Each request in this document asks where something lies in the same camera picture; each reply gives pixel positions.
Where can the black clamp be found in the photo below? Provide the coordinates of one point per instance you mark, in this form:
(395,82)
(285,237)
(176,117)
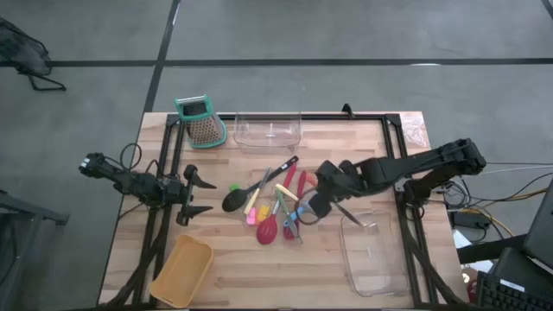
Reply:
(347,109)

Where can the clear plastic bag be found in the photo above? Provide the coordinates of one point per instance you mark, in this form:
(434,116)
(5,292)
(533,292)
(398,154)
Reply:
(414,129)

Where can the black laptop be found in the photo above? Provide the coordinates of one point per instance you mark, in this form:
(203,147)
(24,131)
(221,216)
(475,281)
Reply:
(542,233)

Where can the black power adapter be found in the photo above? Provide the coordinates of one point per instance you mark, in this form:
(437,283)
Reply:
(468,219)

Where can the black keyboard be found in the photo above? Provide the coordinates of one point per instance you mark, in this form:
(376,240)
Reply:
(501,296)

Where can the clear plastic bin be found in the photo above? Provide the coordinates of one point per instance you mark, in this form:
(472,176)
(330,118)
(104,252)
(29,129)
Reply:
(376,259)
(268,129)

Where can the teal metal box grater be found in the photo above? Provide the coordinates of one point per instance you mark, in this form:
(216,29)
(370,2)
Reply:
(203,127)

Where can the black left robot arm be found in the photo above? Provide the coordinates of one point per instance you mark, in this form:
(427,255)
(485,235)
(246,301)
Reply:
(138,185)

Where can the grey side table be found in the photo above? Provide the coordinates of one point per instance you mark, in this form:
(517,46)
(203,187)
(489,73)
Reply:
(34,210)

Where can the green measuring spoon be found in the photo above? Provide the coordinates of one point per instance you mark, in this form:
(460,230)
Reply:
(234,187)

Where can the yellow plastic basket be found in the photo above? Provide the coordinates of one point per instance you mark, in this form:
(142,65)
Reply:
(181,272)

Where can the black aluminium table frame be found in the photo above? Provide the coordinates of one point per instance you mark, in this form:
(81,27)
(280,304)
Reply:
(328,116)

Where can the black slotted spoon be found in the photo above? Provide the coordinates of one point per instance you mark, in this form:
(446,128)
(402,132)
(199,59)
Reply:
(235,201)

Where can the blue silicone spoon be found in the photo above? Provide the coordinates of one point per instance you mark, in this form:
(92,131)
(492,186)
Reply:
(295,214)

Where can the black bar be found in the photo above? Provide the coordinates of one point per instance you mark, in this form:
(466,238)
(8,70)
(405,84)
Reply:
(488,250)

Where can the red silicone slotted turner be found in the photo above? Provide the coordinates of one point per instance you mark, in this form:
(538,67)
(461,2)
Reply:
(301,183)

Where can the pink measuring spoon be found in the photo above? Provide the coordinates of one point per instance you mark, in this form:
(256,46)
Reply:
(253,211)

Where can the yellow measuring spoon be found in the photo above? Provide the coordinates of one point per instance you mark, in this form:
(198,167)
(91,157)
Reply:
(263,212)

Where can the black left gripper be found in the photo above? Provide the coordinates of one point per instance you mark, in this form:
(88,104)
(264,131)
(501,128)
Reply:
(183,194)

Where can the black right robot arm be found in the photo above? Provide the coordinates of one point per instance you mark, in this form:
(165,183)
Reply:
(410,164)

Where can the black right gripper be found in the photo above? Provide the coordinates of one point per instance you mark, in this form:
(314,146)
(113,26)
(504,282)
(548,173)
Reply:
(343,185)

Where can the black mesh chair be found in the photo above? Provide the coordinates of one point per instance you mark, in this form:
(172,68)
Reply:
(21,54)

